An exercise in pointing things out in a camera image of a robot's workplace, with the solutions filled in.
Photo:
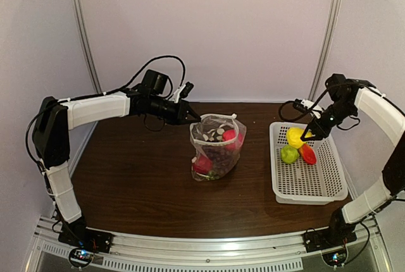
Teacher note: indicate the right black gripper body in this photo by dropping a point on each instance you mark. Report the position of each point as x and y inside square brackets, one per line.
[318, 124]

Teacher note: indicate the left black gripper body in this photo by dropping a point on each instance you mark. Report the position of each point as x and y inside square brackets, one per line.
[182, 111]

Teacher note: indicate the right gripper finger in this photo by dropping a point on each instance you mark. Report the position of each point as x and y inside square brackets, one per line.
[307, 137]
[310, 129]

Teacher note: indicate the yellow fake lemon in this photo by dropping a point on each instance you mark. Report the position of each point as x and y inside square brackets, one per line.
[293, 137]

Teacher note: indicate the red fake apple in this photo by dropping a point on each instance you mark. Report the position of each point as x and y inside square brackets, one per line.
[307, 154]

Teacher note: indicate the green fake apple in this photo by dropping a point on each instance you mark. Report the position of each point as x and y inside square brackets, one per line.
[289, 154]

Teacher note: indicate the clear zip top bag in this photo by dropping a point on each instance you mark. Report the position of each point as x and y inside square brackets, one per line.
[217, 140]

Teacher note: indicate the pink fake peach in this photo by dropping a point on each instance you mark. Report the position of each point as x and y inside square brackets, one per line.
[237, 140]

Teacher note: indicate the purple fake grapes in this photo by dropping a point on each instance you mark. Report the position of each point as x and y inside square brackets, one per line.
[223, 160]

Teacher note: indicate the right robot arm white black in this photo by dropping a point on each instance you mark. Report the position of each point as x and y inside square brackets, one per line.
[381, 141]

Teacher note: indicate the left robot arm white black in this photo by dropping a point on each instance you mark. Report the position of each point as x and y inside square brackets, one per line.
[57, 117]

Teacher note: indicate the green fake grapes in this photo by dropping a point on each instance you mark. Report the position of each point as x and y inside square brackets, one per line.
[211, 176]

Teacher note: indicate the white perforated plastic basket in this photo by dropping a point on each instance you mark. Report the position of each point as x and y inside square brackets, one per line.
[303, 183]

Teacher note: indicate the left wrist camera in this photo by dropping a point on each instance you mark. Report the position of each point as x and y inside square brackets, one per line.
[182, 92]

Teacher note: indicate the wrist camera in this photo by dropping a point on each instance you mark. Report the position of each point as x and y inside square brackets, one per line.
[182, 92]
[307, 106]

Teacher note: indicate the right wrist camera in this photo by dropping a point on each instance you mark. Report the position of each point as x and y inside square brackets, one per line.
[307, 106]

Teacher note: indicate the right aluminium frame post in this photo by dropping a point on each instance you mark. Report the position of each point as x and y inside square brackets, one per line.
[326, 45]

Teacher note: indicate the aluminium frame post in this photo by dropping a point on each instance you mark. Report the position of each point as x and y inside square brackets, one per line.
[326, 45]
[84, 41]

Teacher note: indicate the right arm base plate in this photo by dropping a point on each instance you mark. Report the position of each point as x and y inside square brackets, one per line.
[321, 239]

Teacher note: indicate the aluminium front rail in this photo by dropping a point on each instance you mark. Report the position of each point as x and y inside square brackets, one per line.
[283, 252]

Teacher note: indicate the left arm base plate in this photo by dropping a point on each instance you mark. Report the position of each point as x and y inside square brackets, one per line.
[94, 240]

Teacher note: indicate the left aluminium frame post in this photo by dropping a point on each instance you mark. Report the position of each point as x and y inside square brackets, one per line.
[84, 41]

